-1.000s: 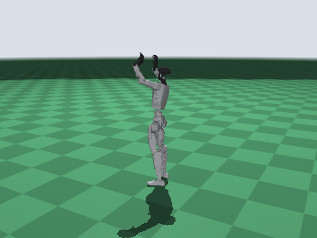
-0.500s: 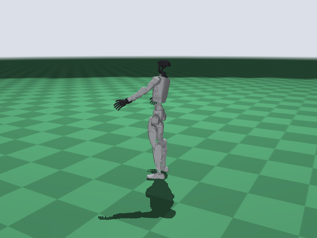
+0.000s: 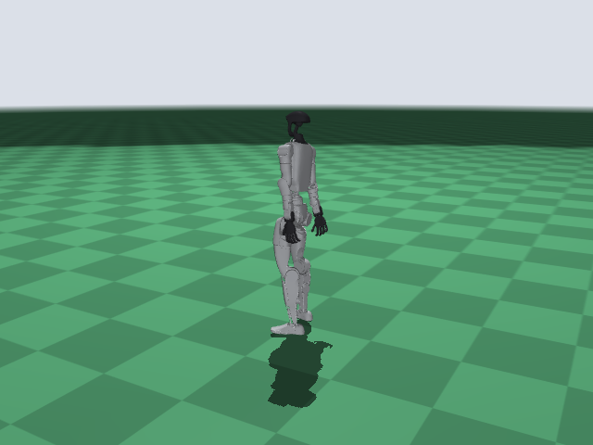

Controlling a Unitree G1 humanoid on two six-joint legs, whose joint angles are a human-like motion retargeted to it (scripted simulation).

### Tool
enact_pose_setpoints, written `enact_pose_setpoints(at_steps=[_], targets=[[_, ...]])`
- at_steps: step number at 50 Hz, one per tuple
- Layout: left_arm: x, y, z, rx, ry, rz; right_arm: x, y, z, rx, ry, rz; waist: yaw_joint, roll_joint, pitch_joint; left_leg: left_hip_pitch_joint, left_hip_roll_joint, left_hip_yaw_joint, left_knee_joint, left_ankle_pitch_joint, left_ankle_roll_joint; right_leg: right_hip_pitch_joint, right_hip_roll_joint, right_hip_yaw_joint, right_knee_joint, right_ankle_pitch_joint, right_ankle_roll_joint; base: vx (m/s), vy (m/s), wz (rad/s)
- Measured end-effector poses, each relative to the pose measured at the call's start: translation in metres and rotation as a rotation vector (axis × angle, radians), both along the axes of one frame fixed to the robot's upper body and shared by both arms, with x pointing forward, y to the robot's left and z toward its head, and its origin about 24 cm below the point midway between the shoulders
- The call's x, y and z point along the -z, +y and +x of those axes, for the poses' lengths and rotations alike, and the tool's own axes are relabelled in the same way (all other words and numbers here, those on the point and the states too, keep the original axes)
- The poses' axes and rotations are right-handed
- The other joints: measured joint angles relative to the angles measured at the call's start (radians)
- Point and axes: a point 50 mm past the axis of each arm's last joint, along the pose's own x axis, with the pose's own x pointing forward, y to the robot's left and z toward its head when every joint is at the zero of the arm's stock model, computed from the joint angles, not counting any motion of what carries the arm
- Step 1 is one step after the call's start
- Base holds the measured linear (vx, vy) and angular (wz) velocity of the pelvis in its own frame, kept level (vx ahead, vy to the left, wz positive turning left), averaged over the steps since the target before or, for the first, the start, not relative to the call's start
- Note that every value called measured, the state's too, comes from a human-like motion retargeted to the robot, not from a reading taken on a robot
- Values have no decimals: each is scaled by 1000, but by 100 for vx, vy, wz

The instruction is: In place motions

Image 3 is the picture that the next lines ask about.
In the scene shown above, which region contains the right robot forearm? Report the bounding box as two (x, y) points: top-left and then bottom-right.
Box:
(308, 183), (320, 214)

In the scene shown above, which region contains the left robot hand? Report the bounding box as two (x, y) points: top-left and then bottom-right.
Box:
(283, 211), (300, 244)

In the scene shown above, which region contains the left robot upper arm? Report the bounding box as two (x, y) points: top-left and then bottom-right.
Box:
(277, 144), (294, 187)

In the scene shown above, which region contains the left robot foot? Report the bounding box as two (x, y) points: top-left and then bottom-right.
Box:
(271, 323), (305, 335)

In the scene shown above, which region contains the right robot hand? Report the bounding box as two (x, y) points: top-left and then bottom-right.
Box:
(311, 206), (328, 236)

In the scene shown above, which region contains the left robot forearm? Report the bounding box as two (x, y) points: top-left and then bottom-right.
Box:
(278, 178), (294, 220)

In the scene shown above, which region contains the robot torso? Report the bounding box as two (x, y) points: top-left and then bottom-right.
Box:
(282, 138), (313, 225)

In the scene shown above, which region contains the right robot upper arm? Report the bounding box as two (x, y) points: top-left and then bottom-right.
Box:
(309, 146), (316, 187)

